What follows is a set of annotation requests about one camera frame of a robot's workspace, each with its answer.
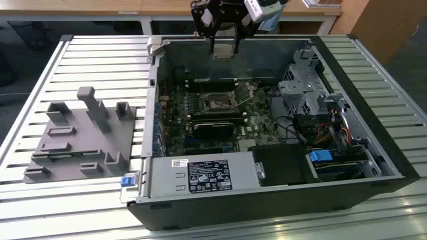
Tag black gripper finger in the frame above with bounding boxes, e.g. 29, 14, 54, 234
233, 4, 259, 55
189, 1, 217, 55

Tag silver CPU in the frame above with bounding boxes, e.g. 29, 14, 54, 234
212, 43, 236, 60

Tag metal socket cover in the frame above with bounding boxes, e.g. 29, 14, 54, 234
233, 81, 260, 105

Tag metal locking lever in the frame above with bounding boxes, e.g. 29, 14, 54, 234
239, 94, 256, 106

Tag CPU socket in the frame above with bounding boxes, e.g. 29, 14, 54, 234
198, 91, 243, 113

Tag grey case latch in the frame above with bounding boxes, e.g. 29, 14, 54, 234
145, 36, 168, 57

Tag white book stack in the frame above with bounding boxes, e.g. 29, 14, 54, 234
301, 0, 343, 8

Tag metal drive cage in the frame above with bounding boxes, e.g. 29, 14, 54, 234
276, 49, 335, 117

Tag green motherboard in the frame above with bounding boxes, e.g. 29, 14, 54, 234
154, 79, 284, 156

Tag black graphics card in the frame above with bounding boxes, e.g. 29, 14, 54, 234
192, 121, 236, 140

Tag wooden desk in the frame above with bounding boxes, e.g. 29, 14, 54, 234
0, 0, 344, 36

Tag silver chipset heatsink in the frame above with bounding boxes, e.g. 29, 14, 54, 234
237, 139, 256, 151

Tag wooden cabinet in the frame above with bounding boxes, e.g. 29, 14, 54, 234
328, 0, 427, 66

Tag black plastic shroud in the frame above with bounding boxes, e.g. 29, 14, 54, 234
248, 144, 321, 187

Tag blue disk carrier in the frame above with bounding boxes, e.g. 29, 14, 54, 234
308, 149, 335, 165

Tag silver power supply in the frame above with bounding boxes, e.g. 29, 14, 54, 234
145, 152, 264, 198

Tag grey parts rack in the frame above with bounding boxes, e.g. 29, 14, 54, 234
21, 86, 138, 185

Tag green RAM stick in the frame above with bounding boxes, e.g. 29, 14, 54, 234
48, 152, 84, 159

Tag black PC case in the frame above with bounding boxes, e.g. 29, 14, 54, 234
125, 34, 421, 232

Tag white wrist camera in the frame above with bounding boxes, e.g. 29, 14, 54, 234
243, 0, 269, 23

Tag black cable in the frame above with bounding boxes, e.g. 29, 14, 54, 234
275, 116, 303, 145

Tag yellow orange wires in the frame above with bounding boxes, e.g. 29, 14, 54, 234
316, 124, 351, 146

